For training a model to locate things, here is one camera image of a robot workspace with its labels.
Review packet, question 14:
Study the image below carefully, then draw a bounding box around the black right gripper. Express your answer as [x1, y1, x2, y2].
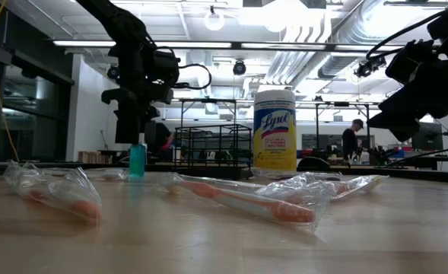
[367, 33, 448, 142]

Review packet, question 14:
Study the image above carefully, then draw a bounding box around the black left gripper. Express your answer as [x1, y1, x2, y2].
[100, 81, 176, 145]

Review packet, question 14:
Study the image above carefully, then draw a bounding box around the blue mouthwash bottle white cap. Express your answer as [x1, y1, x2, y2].
[129, 132, 148, 178]

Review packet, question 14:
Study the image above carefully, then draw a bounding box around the black computer monitor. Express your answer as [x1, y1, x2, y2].
[410, 120, 444, 151]
[115, 119, 157, 145]

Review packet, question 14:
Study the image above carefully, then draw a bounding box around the person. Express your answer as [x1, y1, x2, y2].
[154, 122, 176, 163]
[341, 118, 365, 163]

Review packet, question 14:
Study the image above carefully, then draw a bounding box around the stack of wooden blocks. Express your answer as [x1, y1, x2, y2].
[77, 150, 113, 165]

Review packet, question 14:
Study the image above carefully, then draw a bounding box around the long ceiling light bar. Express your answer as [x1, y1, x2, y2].
[52, 40, 403, 53]

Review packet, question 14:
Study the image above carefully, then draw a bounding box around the Lysol wipes canister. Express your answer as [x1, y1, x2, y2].
[253, 89, 297, 172]

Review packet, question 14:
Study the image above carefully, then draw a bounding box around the black hanging camera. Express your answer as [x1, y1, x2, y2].
[232, 59, 247, 76]
[354, 56, 386, 79]
[106, 64, 121, 81]

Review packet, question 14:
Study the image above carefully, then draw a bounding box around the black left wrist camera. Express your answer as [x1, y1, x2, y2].
[151, 49, 181, 85]

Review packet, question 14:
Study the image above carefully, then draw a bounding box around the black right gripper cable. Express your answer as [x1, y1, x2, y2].
[365, 9, 448, 62]

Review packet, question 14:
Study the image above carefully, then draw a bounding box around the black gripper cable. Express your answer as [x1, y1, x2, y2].
[365, 9, 448, 62]
[168, 62, 214, 91]

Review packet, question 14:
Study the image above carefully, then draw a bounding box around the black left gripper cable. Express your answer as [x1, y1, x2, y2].
[168, 62, 214, 91]

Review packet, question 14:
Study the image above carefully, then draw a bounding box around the black wire basket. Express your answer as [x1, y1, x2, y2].
[173, 123, 253, 180]

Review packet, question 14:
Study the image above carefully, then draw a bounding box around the silver ventilation duct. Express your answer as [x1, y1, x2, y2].
[318, 0, 403, 79]

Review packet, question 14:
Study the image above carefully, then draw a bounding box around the white ring light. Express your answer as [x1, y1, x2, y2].
[203, 9, 225, 32]

